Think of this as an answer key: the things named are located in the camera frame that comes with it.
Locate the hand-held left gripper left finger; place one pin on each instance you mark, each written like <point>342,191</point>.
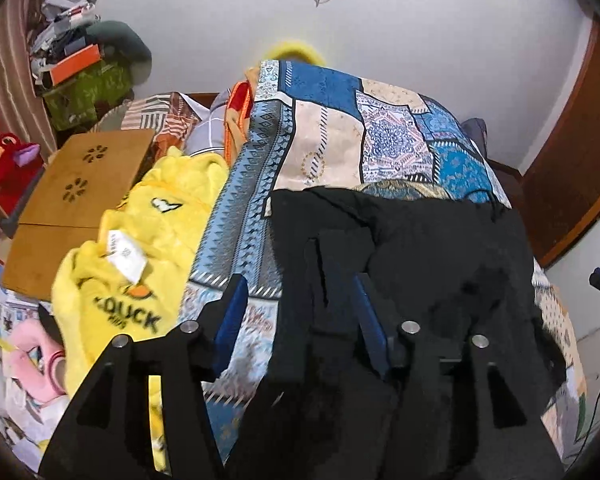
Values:
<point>230,310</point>

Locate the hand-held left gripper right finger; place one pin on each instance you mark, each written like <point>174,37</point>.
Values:
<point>372,325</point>

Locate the black zip hoodie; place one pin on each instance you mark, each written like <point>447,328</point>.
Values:
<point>430,260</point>

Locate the pile of grey clothes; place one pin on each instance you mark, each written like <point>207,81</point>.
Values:
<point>60,20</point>

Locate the brown wooden door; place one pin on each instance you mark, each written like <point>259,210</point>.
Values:
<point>575,160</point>

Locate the yellow fleece garment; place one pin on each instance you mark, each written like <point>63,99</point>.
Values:
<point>180,180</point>

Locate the bamboo lap table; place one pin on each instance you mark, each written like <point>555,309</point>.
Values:
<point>80,210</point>

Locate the grey plaid cloth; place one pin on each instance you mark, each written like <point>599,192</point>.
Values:
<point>207,130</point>

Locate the grey backpack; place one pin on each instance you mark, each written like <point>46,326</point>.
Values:
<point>475,135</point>

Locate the pink plush toy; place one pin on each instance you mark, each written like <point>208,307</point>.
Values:
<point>30,355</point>

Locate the blue patchwork blanket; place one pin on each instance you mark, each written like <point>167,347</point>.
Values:
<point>325,125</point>

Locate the striped orange grey cloth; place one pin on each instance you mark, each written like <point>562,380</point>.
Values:
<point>150,115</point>

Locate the pile of papers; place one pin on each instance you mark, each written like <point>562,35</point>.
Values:
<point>5,420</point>

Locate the green patterned cloth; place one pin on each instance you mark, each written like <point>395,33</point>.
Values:
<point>90,95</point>

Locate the red plush toy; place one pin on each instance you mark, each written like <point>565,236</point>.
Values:
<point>10,170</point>

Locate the yellow foam hoop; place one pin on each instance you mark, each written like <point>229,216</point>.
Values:
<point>295,50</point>

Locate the grey pillow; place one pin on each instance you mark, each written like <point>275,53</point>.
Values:
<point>127,45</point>

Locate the orange box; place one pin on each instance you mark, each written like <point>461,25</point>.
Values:
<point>75,65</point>

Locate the striped brown curtain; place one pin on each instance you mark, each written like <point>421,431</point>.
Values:
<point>10,70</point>

